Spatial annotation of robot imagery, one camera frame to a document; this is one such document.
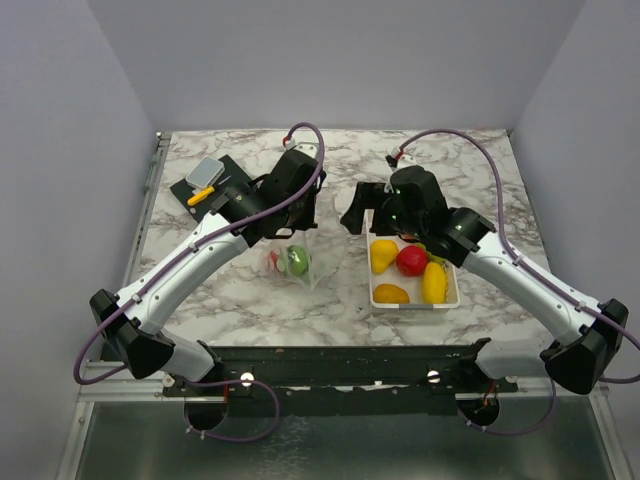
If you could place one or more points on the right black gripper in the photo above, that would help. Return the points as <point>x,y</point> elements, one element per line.
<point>369,195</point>

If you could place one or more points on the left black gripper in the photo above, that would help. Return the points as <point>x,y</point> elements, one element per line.
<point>309,218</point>

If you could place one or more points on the red apple toy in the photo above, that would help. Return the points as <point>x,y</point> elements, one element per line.
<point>411,261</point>

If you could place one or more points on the clear zip top bag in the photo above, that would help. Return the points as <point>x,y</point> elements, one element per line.
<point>327,246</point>

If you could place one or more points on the yellow lemon toy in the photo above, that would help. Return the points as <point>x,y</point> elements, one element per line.
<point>434,284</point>

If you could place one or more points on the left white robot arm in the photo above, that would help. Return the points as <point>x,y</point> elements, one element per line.
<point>243,212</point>

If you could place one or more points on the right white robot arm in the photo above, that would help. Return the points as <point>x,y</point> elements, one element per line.
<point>587,333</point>

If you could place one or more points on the grey plastic box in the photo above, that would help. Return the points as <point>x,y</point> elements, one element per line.
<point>205,173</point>

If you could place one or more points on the green pear toy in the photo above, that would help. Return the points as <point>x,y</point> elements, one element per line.
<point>434,258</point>

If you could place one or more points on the yellow orange mango toy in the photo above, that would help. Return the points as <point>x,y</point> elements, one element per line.
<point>390,294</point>

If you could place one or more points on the white plastic basket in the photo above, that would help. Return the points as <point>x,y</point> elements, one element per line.
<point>412,285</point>

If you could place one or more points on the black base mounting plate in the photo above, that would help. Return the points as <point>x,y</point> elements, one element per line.
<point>346,381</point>

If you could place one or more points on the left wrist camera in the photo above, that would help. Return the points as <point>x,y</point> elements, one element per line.
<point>308,148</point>

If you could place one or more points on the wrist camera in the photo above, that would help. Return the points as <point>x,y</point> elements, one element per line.
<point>308,148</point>
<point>399,161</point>

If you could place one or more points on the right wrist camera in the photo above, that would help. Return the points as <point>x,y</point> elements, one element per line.
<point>399,161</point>

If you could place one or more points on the aluminium rail frame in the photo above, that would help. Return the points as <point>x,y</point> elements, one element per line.
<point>77,434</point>

